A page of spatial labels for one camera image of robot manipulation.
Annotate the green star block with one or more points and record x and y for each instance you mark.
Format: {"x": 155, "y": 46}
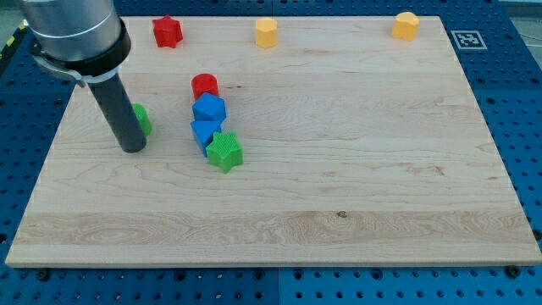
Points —
{"x": 224, "y": 151}

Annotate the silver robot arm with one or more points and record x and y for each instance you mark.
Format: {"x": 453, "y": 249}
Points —
{"x": 84, "y": 41}

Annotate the white fiducial marker tag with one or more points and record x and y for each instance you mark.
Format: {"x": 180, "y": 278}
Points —
{"x": 468, "y": 40}

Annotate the black left stop bolt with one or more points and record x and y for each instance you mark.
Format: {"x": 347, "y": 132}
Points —
{"x": 43, "y": 275}

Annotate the light wooden board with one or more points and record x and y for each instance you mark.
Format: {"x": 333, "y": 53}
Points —
{"x": 360, "y": 150}

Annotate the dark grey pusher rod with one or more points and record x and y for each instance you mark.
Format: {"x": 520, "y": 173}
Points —
{"x": 117, "y": 109}

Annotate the red star block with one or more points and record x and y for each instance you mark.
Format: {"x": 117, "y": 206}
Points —
{"x": 167, "y": 31}

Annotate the green cylinder block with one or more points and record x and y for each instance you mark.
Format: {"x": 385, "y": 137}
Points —
{"x": 143, "y": 118}

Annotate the blue triangle block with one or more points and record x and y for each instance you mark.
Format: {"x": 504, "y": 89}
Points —
{"x": 203, "y": 132}

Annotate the red cylinder block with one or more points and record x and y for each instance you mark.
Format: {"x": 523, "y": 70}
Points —
{"x": 204, "y": 83}

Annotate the black board stop bolt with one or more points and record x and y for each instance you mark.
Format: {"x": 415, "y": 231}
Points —
{"x": 512, "y": 271}

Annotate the yellow hexagon block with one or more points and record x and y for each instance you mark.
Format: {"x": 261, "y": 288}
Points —
{"x": 266, "y": 34}

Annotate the blue pentagon block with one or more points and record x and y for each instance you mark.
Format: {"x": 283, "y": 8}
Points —
{"x": 209, "y": 107}

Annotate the yellow heart block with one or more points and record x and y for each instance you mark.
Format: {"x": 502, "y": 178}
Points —
{"x": 405, "y": 26}

